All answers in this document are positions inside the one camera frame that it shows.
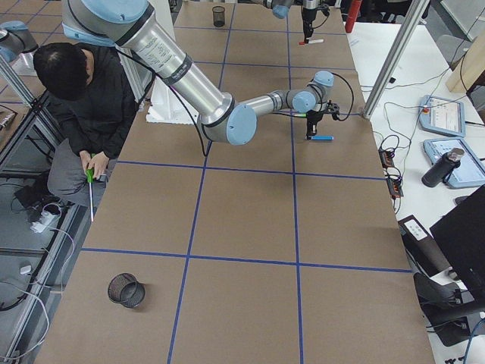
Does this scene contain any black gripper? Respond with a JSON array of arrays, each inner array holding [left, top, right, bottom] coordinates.
[[305, 102, 340, 140], [302, 0, 330, 43]]

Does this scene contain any blue highlighter marker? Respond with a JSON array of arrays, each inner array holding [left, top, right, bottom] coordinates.
[[307, 135, 334, 142]]

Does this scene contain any red whiteboard marker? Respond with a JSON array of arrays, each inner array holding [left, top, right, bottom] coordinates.
[[299, 39, 324, 46]]

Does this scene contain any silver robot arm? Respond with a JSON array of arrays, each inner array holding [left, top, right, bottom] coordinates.
[[252, 0, 330, 46], [62, 1, 340, 146]]

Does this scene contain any red cylinder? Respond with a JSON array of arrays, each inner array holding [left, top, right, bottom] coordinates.
[[345, 0, 361, 33]]

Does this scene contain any black mesh pen cup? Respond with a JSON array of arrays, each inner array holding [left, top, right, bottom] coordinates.
[[212, 5, 225, 27], [107, 272, 146, 308]]

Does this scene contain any robot teach pendant far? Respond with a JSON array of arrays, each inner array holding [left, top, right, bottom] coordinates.
[[418, 95, 465, 137]]

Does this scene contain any robot teach pendant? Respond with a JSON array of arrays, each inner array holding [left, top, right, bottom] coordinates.
[[418, 95, 465, 137], [421, 136, 484, 189]]

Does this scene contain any black water bottle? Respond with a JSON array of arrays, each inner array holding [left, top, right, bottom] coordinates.
[[421, 148, 465, 187]]

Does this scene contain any robot teach pendant near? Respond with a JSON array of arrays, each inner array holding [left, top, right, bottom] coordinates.
[[421, 136, 484, 189]]

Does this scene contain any black monitor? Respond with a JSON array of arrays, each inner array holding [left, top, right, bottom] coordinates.
[[430, 187, 484, 300]]

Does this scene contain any seated person in black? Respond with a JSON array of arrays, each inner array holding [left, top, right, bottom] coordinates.
[[33, 42, 139, 207]]

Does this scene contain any white power strip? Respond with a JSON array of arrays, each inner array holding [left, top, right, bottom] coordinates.
[[30, 211, 61, 234]]

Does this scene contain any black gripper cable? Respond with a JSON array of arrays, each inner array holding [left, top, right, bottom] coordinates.
[[196, 73, 355, 157]]

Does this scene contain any aluminium frame post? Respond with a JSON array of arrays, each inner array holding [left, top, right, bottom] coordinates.
[[361, 0, 430, 119]]

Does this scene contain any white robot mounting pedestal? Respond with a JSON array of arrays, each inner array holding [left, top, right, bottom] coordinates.
[[146, 0, 199, 124]]

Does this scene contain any green handled tool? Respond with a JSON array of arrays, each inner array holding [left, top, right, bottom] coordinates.
[[85, 168, 94, 221]]

